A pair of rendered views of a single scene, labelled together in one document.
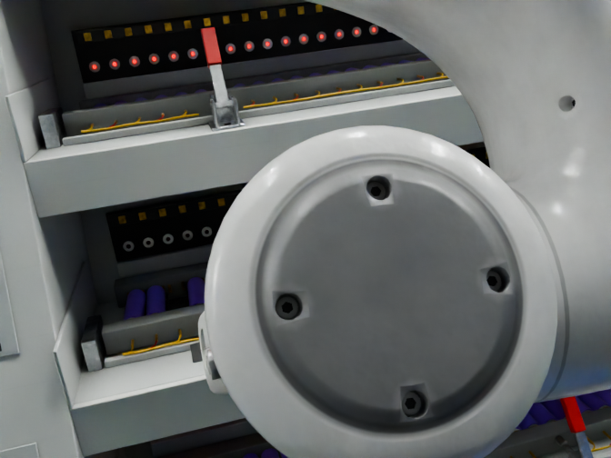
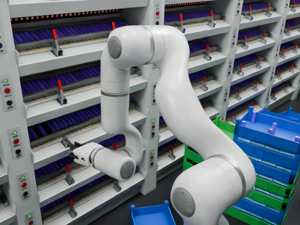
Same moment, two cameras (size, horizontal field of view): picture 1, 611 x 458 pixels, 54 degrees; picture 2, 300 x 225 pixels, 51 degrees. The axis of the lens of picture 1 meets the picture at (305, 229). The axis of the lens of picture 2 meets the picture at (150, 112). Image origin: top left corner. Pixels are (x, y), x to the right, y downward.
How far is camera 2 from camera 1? 0.93 m
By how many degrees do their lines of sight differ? 43
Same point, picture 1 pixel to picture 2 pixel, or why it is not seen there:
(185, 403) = (52, 158)
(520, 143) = (131, 145)
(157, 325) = (41, 141)
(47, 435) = (28, 168)
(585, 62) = (138, 143)
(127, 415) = (42, 162)
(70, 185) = (33, 120)
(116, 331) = (33, 144)
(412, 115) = (97, 98)
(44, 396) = (28, 162)
